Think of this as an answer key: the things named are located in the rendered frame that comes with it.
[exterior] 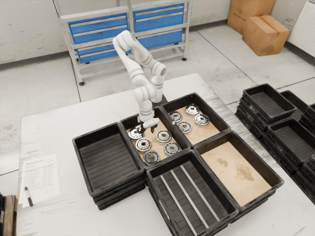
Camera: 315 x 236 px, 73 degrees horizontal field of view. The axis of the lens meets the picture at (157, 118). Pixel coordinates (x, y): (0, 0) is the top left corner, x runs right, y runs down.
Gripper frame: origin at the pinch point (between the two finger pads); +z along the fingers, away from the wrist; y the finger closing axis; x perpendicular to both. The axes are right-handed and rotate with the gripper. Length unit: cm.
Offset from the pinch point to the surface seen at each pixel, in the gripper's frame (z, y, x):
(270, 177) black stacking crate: 7, -47, 53
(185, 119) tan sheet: 13.0, -33.1, -7.6
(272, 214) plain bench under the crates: 26, -44, 67
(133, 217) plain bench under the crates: 25.5, 25.6, 31.8
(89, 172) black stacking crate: 12.6, 38.6, 0.9
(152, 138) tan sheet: 12.8, -4.7, -3.7
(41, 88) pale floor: 96, 69, -214
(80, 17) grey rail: 5, -8, -193
